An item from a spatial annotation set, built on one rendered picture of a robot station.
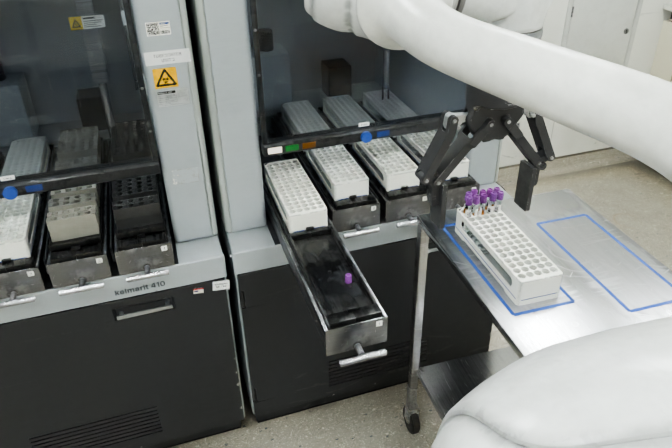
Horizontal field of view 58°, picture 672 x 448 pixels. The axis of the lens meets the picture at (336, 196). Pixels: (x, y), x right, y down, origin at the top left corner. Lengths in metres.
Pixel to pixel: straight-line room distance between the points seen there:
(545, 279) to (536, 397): 1.06
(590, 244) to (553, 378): 1.30
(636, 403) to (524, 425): 0.04
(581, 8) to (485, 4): 2.62
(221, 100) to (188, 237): 0.39
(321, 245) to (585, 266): 0.61
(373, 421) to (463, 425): 1.87
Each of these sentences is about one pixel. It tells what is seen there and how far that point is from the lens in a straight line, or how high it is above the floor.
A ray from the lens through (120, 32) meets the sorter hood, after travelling 1.41.
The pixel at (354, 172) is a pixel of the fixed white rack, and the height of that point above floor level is 0.86.
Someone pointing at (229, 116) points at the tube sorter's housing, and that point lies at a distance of 1.51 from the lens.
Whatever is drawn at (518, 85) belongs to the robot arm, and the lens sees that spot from 0.52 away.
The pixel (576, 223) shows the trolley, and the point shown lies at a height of 0.82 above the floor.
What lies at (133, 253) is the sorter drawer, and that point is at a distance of 1.55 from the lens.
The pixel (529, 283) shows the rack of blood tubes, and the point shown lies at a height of 0.88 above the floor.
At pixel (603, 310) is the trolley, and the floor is 0.82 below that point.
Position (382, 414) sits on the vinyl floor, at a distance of 2.14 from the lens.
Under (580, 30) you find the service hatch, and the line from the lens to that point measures 3.35.
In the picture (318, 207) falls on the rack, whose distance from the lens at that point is 1.52.
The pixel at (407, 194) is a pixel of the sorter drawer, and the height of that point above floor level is 0.81.
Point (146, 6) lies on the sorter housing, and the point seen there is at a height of 1.35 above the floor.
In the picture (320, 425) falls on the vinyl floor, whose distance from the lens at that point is 2.12.
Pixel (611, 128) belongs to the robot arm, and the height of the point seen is 1.47.
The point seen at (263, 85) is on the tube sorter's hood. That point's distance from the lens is 1.48.
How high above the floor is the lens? 1.66
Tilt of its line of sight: 31 degrees down
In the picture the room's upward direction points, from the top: 1 degrees counter-clockwise
